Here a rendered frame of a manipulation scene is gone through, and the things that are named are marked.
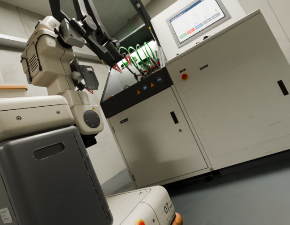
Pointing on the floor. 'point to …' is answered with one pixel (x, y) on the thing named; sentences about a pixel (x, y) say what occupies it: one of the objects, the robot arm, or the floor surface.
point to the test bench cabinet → (184, 179)
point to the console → (234, 90)
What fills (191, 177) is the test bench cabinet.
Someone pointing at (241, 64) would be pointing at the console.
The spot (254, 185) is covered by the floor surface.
